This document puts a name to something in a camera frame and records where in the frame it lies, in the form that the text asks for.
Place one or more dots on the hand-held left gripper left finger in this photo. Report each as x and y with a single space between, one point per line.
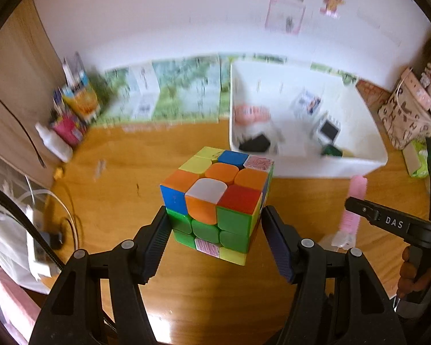
158 244

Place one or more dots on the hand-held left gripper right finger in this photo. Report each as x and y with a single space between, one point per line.
278 248

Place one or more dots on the pink comb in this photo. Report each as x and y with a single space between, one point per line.
355 201

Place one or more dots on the multicoloured puzzle cube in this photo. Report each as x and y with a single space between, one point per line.
215 205

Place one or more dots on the white plastic storage bin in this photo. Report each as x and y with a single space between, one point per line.
301 167

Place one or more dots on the black power adapter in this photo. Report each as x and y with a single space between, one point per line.
256 143

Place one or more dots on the pink correction tape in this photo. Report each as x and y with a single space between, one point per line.
253 115

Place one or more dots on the printed photo card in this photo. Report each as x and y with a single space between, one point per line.
309 102

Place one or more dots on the person's right hand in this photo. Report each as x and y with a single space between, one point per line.
406 280

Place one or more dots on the light green packet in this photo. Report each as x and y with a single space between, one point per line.
416 160

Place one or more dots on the black plug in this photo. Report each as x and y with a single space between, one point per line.
54 240

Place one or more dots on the beige printed bag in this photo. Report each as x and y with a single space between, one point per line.
406 115

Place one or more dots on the white power strip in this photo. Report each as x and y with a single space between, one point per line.
39 244

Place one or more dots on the brown patterned mat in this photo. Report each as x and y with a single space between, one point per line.
373 93

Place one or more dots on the white spray bottle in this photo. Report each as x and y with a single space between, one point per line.
55 143

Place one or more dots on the pink tin can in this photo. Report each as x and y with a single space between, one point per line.
68 129

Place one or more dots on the white hanging cloth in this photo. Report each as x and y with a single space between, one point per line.
3 237

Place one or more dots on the green leaf poster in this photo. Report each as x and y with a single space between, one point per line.
179 90

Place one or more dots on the pink chair cover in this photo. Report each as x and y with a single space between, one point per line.
14 305

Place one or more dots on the yellow tin can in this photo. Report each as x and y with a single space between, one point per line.
82 102

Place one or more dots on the white pen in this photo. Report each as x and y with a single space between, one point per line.
69 72

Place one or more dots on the wooden shelf unit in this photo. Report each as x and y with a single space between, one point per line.
18 72

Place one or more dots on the pink wall note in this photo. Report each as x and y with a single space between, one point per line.
285 16

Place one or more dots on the yellow pony wall sticker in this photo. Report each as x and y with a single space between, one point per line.
332 1

